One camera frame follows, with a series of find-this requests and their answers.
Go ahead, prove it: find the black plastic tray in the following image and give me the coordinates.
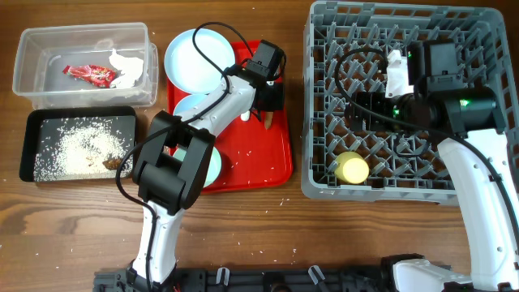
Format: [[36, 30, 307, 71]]
[[19, 106, 137, 183]]

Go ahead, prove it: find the mint green bowl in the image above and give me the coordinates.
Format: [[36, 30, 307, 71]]
[[173, 147, 222, 187]]

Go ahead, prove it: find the white plastic spoon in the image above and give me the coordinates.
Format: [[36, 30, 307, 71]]
[[240, 111, 251, 122]]

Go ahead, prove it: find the white napkin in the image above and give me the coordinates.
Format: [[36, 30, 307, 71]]
[[109, 49, 144, 88]]

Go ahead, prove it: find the clear plastic bin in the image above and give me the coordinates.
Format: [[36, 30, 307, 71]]
[[12, 23, 159, 110]]

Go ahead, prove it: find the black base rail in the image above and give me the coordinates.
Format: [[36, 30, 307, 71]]
[[92, 254, 519, 292]]

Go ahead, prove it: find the light blue bowl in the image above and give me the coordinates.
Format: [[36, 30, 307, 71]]
[[173, 94, 208, 115]]

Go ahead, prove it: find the white rice pile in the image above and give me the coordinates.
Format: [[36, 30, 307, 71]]
[[33, 115, 136, 182]]

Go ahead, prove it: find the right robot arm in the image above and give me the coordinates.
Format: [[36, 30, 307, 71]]
[[337, 40, 518, 291]]

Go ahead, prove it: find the red serving tray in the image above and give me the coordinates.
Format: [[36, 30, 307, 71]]
[[165, 39, 294, 195]]

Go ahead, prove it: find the red snack wrapper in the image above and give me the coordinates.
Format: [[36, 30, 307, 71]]
[[62, 65, 118, 88]]

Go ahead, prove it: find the grey dishwasher rack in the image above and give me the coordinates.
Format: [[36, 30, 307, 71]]
[[301, 1, 518, 205]]

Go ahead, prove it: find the brown carrot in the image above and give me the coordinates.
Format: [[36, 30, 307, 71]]
[[264, 111, 273, 130]]

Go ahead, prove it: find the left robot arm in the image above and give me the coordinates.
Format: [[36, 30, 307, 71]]
[[126, 41, 286, 291]]

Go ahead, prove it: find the light blue plate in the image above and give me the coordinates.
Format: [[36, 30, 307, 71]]
[[164, 28, 235, 94]]

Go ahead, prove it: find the brown food scrap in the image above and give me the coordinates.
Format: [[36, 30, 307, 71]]
[[102, 158, 122, 170]]

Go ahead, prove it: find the yellow plastic cup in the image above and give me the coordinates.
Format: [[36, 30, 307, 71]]
[[334, 152, 370, 184]]

